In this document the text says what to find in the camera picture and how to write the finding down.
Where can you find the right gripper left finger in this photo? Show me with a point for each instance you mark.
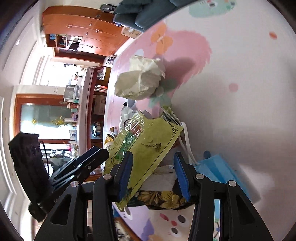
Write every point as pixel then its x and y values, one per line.
pixel 84 211

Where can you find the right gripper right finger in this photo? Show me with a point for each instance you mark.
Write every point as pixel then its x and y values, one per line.
pixel 239 219

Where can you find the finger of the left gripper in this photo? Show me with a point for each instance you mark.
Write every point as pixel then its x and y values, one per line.
pixel 62 183
pixel 81 166

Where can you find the green yellow tea packet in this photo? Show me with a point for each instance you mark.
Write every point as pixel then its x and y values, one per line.
pixel 149 141

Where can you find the long wooden side table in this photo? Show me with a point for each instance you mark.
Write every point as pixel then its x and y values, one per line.
pixel 94 84

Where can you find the glass sliding door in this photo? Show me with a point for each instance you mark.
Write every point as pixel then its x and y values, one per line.
pixel 44 114

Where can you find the blue face mask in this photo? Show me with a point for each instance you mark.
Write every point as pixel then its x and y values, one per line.
pixel 218 170

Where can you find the white microwave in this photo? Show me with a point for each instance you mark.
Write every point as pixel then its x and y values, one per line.
pixel 71 92

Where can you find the floral dark snack bag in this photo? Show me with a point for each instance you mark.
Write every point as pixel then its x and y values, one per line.
pixel 159 200

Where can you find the orange wooden cabinet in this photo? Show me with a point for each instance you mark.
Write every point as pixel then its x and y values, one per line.
pixel 81 33

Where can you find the cardboard box on floor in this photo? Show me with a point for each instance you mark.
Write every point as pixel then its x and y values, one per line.
pixel 129 32

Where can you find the dark teal sofa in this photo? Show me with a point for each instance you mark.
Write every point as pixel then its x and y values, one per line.
pixel 141 15

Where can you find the black floor fan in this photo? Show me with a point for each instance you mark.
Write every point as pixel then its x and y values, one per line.
pixel 108 8

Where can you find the cartoon printed tablecloth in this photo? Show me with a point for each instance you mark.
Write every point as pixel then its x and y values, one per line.
pixel 232 64

